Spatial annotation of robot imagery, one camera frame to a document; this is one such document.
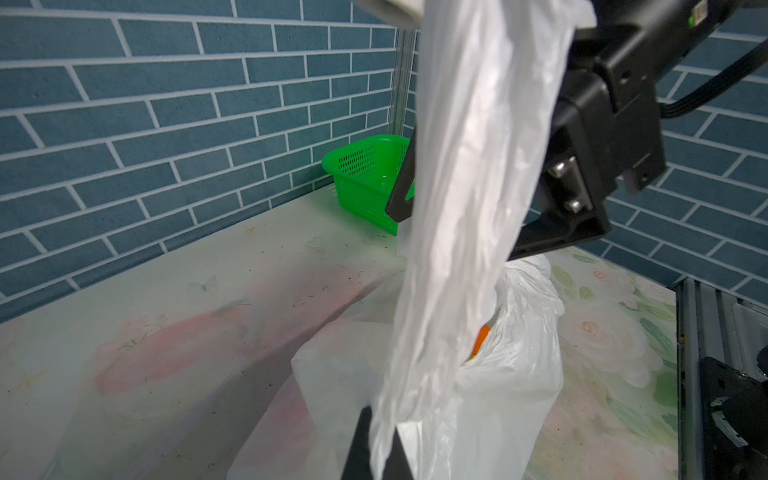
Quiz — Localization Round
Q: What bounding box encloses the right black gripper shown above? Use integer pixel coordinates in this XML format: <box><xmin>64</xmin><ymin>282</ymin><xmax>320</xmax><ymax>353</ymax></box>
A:
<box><xmin>509</xmin><ymin>1</ymin><xmax>741</xmax><ymax>260</ymax></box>

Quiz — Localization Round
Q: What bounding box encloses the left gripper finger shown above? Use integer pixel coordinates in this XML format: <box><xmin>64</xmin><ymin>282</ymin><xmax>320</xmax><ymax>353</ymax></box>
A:
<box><xmin>340</xmin><ymin>406</ymin><xmax>415</xmax><ymax>480</ymax></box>

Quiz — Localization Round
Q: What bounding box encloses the green plastic basket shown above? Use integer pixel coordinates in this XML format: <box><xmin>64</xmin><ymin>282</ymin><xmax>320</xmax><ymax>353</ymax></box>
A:
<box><xmin>321</xmin><ymin>135</ymin><xmax>411</xmax><ymax>235</ymax></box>

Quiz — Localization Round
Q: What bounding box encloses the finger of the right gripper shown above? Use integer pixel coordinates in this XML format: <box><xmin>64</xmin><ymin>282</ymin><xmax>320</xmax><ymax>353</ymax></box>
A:
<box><xmin>385</xmin><ymin>129</ymin><xmax>417</xmax><ymax>223</ymax></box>

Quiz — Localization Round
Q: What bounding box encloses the orange fruit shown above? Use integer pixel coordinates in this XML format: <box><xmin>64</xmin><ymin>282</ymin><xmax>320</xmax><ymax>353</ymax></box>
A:
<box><xmin>470</xmin><ymin>325</ymin><xmax>491</xmax><ymax>359</ymax></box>

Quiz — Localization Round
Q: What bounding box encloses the white plastic bag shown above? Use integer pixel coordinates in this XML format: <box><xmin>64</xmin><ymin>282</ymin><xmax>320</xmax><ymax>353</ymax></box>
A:
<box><xmin>228</xmin><ymin>1</ymin><xmax>596</xmax><ymax>479</ymax></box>

